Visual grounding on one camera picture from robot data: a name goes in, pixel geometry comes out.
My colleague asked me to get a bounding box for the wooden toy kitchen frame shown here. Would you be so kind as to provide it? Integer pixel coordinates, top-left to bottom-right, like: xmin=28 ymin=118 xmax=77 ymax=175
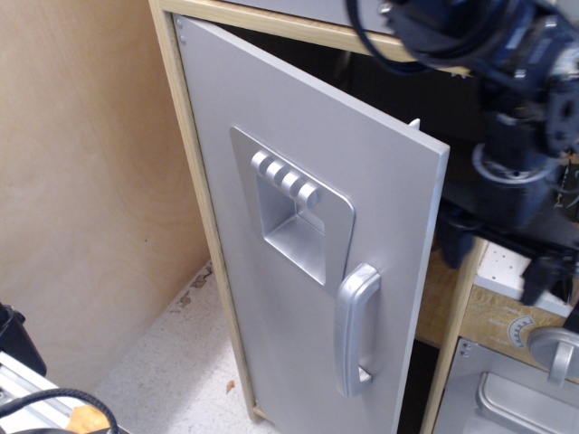
xmin=150 ymin=1 xmax=578 ymax=433

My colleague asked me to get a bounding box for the black braided cable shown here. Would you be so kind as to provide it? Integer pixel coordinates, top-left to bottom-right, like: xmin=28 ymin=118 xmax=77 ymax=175
xmin=0 ymin=387 xmax=119 ymax=434

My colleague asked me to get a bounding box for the silver oven knob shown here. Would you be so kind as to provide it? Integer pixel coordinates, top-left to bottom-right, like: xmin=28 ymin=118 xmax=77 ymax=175
xmin=528 ymin=327 xmax=578 ymax=387

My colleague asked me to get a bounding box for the aluminium rail lower left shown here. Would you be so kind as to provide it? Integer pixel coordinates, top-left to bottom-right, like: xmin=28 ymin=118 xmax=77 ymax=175
xmin=1 ymin=352 xmax=84 ymax=433

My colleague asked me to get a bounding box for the silver oven door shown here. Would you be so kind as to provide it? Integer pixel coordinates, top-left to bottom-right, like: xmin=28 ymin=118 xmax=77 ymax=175
xmin=433 ymin=338 xmax=578 ymax=433

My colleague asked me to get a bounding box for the white speckled stove top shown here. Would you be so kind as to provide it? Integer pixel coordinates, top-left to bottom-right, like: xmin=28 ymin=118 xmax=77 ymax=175
xmin=474 ymin=242 xmax=578 ymax=317

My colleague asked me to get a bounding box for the silver oven door handle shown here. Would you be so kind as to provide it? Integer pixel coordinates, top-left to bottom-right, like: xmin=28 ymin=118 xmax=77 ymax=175
xmin=476 ymin=373 xmax=578 ymax=433

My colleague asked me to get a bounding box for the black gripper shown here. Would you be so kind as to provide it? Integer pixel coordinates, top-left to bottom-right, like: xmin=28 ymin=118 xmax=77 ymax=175
xmin=438 ymin=144 xmax=578 ymax=306

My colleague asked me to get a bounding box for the silver fridge door handle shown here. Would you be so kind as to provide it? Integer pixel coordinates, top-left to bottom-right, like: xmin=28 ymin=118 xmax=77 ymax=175
xmin=333 ymin=263 xmax=381 ymax=398

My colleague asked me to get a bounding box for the orange tape piece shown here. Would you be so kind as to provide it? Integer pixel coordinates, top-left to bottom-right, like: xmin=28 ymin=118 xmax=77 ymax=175
xmin=66 ymin=405 xmax=110 ymax=433

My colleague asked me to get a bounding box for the silver upper freezer door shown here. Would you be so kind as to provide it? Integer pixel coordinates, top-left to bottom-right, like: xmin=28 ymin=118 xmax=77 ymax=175
xmin=233 ymin=0 xmax=394 ymax=35

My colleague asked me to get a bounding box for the silver dispenser panel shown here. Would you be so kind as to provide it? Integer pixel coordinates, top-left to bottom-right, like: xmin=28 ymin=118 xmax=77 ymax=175
xmin=229 ymin=127 xmax=355 ymax=295

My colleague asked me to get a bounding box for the black box lower left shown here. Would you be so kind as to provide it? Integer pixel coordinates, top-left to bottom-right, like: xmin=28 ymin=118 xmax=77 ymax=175
xmin=1 ymin=305 xmax=47 ymax=376

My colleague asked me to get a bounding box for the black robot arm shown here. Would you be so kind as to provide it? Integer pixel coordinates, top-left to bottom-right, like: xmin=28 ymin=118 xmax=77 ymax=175
xmin=346 ymin=1 xmax=578 ymax=306

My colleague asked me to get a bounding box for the silver fridge door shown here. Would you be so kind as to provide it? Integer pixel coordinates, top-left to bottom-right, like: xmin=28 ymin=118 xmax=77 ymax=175
xmin=176 ymin=15 xmax=450 ymax=433

